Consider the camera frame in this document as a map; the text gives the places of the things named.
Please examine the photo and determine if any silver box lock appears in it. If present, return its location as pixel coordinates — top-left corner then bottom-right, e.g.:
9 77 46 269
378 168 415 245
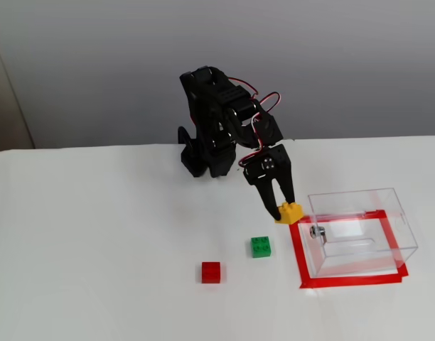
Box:
308 224 331 246

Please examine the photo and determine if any black table clamp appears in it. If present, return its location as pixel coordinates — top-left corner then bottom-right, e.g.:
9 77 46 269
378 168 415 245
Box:
177 126 198 147

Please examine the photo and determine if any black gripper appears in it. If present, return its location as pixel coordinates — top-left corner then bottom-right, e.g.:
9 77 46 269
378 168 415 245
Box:
242 144 296 222

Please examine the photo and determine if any yellow lego brick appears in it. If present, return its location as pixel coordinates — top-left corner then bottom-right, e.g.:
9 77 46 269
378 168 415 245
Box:
274 201 305 225

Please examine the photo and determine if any red tape frame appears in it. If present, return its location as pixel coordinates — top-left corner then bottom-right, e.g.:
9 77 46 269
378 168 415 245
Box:
286 209 409 291

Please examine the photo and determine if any transparent acrylic box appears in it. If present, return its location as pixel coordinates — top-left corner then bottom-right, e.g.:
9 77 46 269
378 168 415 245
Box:
298 187 419 278

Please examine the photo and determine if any red lego brick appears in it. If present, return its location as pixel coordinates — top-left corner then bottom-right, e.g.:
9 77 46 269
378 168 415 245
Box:
201 261 222 284

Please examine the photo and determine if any red white gripper servo cable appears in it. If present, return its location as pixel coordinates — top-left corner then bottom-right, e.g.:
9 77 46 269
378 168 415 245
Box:
237 112 272 168

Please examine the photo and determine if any green lego brick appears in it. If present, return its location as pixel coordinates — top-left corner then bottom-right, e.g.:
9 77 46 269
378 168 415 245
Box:
250 236 272 259

